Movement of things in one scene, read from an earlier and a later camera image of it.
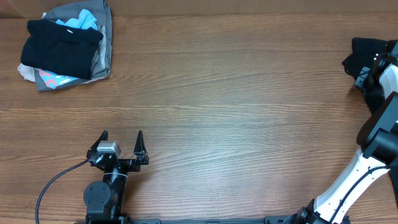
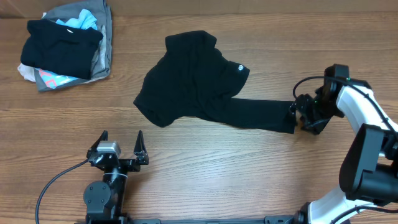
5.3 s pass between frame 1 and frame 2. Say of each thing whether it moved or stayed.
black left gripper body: stayed
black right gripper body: moved
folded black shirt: stayed
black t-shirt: moved
